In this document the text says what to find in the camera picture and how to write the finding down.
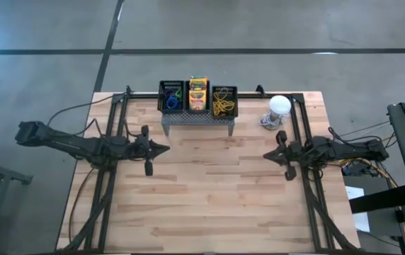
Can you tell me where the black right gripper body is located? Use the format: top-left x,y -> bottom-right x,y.
276,130 -> 300,182

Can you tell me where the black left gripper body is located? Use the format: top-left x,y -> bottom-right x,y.
135,125 -> 154,177

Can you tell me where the black plastic mesh basket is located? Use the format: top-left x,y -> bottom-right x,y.
157,80 -> 186,115
210,84 -> 239,119
183,80 -> 212,114

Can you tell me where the blue coil keychain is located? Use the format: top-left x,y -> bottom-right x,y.
166,96 -> 181,111

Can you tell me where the white mushroom table lamp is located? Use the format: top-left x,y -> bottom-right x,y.
260,94 -> 292,131

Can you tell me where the grey perforated metal shelf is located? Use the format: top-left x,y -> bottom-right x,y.
160,109 -> 236,137

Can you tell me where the white paper sheet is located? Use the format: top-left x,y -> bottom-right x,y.
345,185 -> 371,234

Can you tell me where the black metal bar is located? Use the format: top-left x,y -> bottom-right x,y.
348,183 -> 405,215

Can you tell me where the white coiled lamp cable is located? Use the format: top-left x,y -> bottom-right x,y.
259,112 -> 284,131

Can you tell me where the yellow cable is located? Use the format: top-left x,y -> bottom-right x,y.
338,157 -> 400,188

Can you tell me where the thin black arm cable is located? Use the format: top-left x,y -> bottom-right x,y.
46,91 -> 129,128

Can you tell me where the black cable bundle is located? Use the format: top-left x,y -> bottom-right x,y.
62,173 -> 117,253
307,176 -> 359,253

